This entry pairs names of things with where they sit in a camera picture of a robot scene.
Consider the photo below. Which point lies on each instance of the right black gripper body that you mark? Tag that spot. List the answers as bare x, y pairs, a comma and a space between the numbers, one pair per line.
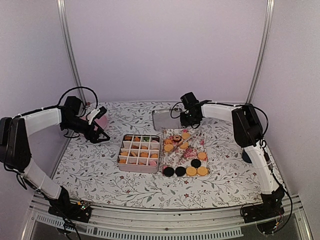
188, 120

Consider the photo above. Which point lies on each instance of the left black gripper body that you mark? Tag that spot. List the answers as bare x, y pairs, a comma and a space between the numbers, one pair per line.
87, 133

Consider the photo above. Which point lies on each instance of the metal serving tongs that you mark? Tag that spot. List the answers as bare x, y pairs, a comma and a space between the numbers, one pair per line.
188, 139

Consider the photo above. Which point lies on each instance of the orange swirl cookie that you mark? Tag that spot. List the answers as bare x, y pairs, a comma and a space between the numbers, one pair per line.
127, 138

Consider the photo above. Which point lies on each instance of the silver metal tray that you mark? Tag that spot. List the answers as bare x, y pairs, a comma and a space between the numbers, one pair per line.
162, 119

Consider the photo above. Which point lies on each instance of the pink divided cookie tin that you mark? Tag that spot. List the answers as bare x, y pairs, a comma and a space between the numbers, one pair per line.
139, 164

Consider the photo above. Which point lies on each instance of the orange swirl biscuit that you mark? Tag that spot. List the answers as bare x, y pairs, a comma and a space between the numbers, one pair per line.
144, 154

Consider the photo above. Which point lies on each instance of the pink sandwich cookie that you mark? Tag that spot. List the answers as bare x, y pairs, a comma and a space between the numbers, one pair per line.
152, 163

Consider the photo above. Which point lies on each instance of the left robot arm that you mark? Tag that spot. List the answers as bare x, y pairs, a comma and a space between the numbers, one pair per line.
16, 149

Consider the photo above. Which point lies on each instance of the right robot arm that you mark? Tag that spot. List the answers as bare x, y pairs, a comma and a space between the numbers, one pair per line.
249, 134

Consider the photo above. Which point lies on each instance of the pink plate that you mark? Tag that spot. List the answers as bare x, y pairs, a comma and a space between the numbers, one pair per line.
102, 121

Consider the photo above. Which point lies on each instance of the chocolate sprinkle donut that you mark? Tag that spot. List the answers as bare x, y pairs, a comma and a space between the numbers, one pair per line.
176, 138

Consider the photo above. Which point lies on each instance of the floral cookie tray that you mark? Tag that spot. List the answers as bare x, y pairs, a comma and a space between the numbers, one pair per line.
196, 156

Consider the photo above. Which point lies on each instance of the floral tablecloth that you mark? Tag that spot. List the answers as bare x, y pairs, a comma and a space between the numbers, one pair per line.
90, 171

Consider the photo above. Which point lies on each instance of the yellow round biscuit left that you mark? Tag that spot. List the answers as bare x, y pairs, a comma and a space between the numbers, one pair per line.
191, 171

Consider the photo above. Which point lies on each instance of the yellow round biscuit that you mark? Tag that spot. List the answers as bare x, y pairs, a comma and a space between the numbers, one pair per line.
191, 171
202, 171

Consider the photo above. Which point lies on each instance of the yellow round biscuit right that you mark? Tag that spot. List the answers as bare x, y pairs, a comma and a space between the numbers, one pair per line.
202, 171

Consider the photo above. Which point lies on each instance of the black sandwich cookie right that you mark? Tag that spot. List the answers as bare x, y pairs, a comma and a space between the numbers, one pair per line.
180, 171

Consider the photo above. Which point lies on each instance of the black sandwich cookie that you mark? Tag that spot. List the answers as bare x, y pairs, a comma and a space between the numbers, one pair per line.
180, 171
168, 171

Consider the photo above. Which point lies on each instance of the black sandwich cookie left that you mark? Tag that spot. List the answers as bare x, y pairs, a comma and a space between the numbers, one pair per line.
168, 171

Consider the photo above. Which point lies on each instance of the dark blue mug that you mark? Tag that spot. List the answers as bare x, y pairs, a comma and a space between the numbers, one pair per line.
245, 157

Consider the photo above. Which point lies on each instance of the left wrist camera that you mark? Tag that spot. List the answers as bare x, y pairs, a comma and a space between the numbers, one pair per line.
95, 114

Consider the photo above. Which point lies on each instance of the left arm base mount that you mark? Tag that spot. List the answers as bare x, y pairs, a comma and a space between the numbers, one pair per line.
70, 211

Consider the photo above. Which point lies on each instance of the front aluminium rail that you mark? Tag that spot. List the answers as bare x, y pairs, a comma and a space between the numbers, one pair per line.
110, 222

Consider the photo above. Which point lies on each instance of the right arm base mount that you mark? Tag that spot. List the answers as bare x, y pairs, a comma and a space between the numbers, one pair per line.
257, 212

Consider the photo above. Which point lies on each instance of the left aluminium frame post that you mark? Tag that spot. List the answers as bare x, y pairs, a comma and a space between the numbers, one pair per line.
61, 7

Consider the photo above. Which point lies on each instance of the aluminium frame post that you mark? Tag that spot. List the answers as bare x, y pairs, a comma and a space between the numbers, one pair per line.
61, 7
270, 5

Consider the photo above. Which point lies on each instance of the right aluminium frame post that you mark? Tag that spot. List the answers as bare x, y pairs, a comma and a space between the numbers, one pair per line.
270, 5

